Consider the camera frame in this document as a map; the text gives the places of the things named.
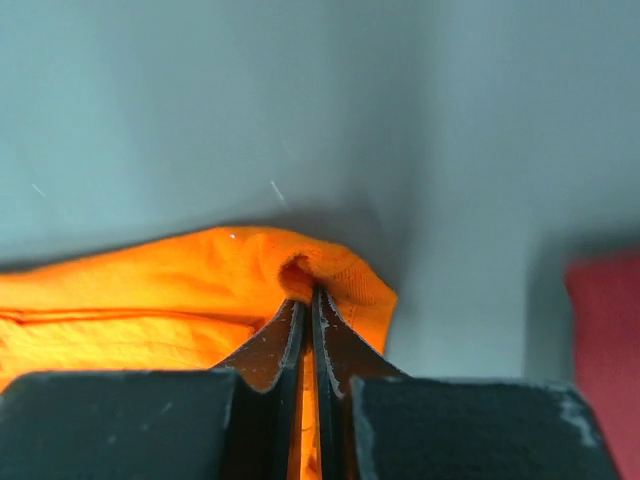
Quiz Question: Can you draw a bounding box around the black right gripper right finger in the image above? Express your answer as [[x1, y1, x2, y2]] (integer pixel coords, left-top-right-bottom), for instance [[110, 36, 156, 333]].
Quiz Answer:
[[311, 287, 619, 479]]

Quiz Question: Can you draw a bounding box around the folded red t-shirt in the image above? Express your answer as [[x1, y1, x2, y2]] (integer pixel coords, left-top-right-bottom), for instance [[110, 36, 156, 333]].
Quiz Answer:
[[565, 250, 639, 479]]

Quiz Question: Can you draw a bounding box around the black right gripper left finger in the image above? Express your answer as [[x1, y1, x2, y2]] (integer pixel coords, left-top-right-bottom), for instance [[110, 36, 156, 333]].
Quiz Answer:
[[1, 300, 306, 479]]

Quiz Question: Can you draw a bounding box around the orange t-shirt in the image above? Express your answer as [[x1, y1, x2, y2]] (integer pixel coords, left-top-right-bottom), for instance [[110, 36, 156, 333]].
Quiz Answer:
[[1, 227, 397, 479]]

